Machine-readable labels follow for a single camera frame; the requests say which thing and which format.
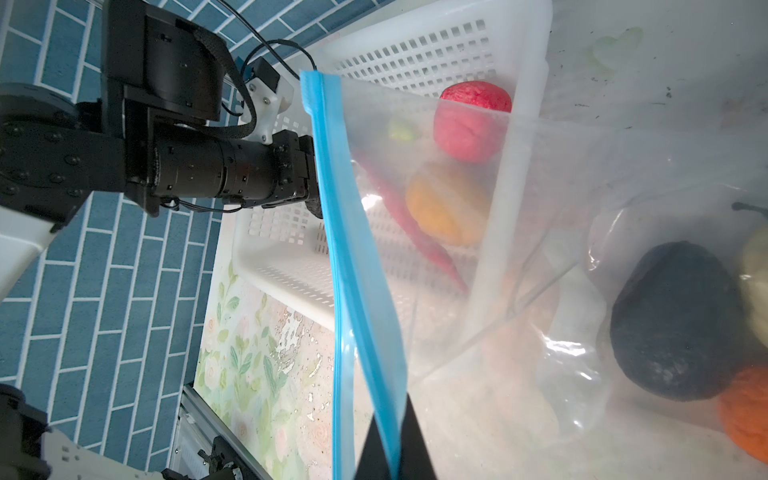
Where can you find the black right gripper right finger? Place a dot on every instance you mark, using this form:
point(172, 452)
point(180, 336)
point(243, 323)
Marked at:
point(415, 461)

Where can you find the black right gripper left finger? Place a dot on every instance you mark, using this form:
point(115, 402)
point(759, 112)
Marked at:
point(372, 464)

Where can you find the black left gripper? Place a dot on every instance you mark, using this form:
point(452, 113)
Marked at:
point(189, 164)

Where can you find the yellow lemon food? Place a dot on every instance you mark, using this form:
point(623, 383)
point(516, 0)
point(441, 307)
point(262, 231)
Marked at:
point(448, 204)

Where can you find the pink cracked ball food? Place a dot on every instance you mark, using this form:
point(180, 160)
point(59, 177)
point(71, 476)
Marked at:
point(470, 122)

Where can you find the clear zip top bag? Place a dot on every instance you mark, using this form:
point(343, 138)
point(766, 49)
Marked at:
point(517, 378)

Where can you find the black avocado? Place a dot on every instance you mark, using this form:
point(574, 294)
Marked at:
point(678, 327)

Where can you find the small orange tangerine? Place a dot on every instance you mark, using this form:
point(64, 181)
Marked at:
point(742, 410)

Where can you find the cream white bun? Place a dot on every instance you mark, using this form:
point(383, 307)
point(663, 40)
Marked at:
point(753, 282)

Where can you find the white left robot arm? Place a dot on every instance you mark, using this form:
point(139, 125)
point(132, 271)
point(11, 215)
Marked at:
point(178, 122)

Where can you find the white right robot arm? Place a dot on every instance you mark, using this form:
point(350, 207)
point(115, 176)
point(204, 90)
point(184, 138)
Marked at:
point(33, 449)

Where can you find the red chili pepper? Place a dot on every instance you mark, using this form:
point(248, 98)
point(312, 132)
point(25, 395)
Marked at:
point(395, 204)

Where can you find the dark purple eggplant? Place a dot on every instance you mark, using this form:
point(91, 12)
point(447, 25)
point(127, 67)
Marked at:
point(401, 130)

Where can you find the white perforated plastic basket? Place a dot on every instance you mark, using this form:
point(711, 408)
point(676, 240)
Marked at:
point(419, 47)

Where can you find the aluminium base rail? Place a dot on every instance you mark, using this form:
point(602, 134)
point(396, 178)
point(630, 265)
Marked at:
point(204, 444)

